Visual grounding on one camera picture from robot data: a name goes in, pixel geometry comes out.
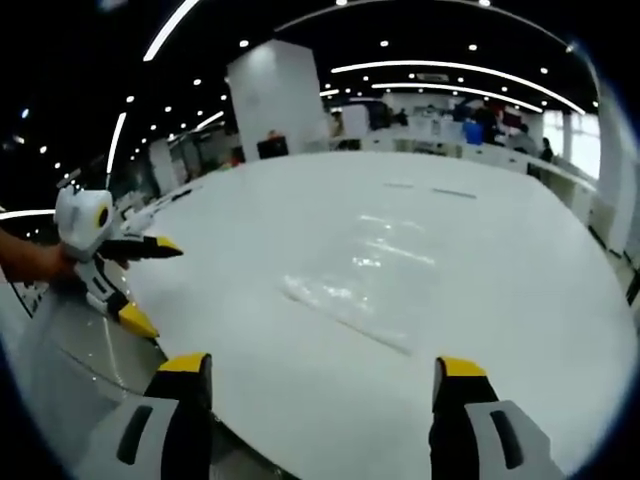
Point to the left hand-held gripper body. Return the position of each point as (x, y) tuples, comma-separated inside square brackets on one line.
[(82, 220)]

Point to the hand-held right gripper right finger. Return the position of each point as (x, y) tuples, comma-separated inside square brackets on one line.
[(480, 425)]

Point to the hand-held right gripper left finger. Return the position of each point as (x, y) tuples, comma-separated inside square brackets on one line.
[(165, 425)]

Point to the clear resealable plastic bag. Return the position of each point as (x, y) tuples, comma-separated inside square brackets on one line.
[(360, 280)]

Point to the white square pillar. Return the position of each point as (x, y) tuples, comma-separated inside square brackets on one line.
[(277, 100)]

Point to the long white counter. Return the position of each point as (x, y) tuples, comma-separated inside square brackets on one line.
[(480, 155)]

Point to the blue chair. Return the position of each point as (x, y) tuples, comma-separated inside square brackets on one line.
[(472, 132)]

